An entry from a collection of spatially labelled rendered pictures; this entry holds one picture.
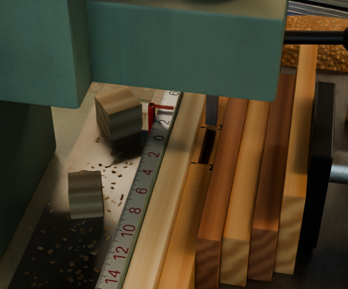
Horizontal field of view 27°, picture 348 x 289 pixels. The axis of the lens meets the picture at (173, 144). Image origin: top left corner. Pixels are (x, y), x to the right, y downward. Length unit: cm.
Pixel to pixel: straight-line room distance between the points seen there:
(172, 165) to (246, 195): 6
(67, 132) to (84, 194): 14
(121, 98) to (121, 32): 29
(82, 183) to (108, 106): 12
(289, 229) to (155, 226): 9
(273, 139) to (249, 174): 4
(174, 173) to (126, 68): 8
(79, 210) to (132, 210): 21
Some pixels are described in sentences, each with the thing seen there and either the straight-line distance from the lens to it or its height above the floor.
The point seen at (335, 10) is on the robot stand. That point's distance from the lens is 127.
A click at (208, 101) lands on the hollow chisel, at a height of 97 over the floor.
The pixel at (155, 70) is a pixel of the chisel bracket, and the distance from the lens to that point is 52.
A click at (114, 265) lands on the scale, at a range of 47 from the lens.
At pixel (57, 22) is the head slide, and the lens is 48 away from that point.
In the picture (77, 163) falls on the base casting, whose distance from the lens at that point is 77.
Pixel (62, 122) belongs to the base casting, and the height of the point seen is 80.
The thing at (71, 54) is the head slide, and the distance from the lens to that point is 49.
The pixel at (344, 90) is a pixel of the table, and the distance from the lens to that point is 72.
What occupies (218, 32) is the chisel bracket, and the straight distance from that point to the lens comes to 49.
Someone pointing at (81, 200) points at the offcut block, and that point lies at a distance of 70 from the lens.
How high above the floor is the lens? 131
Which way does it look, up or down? 40 degrees down
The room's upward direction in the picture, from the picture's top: straight up
